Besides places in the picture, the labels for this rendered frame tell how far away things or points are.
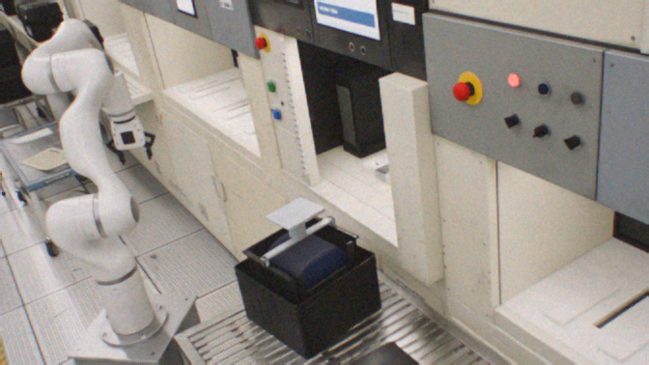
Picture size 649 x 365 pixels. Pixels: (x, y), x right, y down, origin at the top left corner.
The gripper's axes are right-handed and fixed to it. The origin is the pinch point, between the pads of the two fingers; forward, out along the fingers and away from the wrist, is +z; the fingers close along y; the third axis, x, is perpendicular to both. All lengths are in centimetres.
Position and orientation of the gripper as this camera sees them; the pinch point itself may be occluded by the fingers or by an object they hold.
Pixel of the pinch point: (136, 158)
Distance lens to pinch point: 240.1
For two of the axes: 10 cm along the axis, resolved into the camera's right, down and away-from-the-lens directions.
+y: 9.8, -1.9, 0.5
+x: -1.3, -4.5, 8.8
